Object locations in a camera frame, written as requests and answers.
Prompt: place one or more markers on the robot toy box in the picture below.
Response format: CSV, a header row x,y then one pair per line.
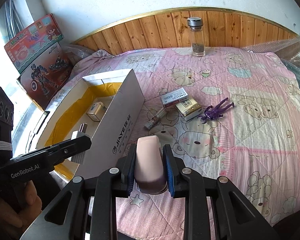
x,y
46,75

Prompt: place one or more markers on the white cardboard box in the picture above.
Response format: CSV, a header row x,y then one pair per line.
x,y
122,96

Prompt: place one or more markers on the gold tissue pack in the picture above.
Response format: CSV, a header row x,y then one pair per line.
x,y
189,108

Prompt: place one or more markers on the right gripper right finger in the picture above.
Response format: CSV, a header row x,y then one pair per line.
x,y
172,167

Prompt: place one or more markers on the red white cigarette box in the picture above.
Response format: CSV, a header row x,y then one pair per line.
x,y
174,97

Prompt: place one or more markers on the glass bottle metal lid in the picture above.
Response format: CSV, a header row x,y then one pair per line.
x,y
195,25

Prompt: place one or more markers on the gold tea tin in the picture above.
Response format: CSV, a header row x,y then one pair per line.
x,y
96,111

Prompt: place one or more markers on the purple toy figure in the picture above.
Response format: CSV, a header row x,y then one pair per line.
x,y
214,112

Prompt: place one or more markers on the pink stapler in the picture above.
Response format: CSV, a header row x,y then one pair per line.
x,y
149,170

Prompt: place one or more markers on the pink cartoon quilt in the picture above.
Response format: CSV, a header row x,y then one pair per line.
x,y
256,143

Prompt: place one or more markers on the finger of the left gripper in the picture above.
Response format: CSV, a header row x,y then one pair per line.
x,y
59,152
78,139

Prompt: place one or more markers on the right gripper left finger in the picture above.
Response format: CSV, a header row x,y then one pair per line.
x,y
127,171

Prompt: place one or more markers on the colourful toy box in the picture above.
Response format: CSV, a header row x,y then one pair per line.
x,y
29,43

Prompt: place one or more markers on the person's left hand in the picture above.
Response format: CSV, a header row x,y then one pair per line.
x,y
13,224

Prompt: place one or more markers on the left gripper camera unit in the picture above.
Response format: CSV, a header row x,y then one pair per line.
x,y
6,127

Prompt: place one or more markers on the clear plastic wrap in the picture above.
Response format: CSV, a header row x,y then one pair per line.
x,y
286,50

